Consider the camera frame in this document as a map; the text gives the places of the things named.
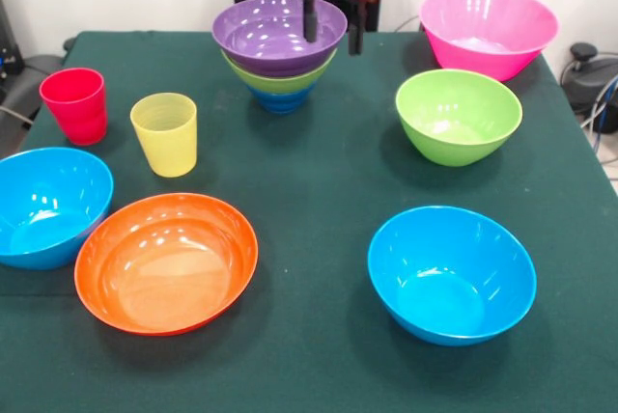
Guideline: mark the yellow plastic cup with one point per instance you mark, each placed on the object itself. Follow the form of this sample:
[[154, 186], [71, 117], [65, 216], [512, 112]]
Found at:
[[164, 135]]

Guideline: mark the red plastic cup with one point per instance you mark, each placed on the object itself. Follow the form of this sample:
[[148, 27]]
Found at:
[[75, 106]]

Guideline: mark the dark green tablecloth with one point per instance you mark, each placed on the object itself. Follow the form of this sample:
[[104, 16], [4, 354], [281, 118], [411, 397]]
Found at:
[[314, 374]]

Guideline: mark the small dark blue bowl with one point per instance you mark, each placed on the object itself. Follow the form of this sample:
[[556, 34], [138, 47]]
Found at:
[[280, 103]]

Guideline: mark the black equipment case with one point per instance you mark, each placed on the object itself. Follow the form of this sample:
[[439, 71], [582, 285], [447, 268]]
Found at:
[[9, 46]]

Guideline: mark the purple plastic bowl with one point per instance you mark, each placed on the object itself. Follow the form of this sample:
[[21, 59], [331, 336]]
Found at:
[[270, 32]]

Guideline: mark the green plastic bowl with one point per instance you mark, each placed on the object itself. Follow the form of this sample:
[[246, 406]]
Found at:
[[280, 84], [458, 116]]

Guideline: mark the large magenta plastic bowl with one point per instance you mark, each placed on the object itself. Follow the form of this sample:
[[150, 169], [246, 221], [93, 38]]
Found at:
[[487, 27]]

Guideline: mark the orange plastic bowl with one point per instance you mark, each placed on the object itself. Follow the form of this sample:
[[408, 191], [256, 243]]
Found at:
[[166, 268]]

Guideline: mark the light blue plastic bowl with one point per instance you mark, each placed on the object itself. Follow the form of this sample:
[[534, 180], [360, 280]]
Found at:
[[48, 205], [451, 278]]

